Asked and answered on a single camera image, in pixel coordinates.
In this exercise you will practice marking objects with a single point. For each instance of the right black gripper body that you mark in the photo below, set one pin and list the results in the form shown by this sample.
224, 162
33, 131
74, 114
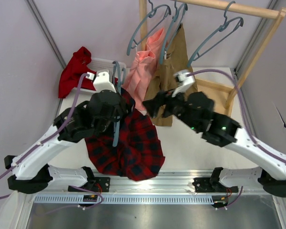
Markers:
164, 105

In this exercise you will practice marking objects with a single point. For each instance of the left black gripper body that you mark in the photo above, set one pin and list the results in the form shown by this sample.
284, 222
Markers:
119, 105

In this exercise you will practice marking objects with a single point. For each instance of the red navy plaid skirt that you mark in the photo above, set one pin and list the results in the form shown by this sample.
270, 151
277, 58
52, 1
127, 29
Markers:
138, 154

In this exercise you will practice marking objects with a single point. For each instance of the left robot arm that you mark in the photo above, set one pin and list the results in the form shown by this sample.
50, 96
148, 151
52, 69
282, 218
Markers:
31, 172

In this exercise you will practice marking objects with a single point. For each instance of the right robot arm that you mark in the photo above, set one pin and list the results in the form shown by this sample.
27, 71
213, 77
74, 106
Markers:
197, 112

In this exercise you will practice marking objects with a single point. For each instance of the pink skirt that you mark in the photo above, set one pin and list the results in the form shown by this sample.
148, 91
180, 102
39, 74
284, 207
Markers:
143, 68

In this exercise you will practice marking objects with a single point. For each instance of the tan skirt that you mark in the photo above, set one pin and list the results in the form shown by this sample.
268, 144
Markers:
177, 59

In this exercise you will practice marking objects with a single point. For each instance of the blue hanger holding tan skirt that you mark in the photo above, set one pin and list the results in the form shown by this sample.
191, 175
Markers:
173, 28

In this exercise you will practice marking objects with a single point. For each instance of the white plastic basket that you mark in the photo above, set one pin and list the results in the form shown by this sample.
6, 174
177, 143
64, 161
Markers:
100, 64

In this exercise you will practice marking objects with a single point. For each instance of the red garment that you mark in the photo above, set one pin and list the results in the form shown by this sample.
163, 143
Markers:
75, 68

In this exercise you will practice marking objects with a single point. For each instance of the wooden clothes rack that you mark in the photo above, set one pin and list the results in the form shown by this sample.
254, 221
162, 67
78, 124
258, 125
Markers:
240, 53

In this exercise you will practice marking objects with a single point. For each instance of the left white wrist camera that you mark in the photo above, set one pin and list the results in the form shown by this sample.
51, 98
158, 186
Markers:
101, 80

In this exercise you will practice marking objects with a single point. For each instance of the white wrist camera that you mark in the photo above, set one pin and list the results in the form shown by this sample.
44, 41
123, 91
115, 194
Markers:
101, 80
184, 80

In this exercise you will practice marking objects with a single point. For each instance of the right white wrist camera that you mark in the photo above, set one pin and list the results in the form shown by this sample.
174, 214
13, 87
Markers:
184, 80

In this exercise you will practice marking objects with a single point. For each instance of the white slotted cable duct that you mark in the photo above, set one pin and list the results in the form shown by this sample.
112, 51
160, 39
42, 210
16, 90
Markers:
128, 199

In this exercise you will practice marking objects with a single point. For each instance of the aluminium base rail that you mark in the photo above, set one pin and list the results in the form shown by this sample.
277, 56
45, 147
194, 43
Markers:
143, 182

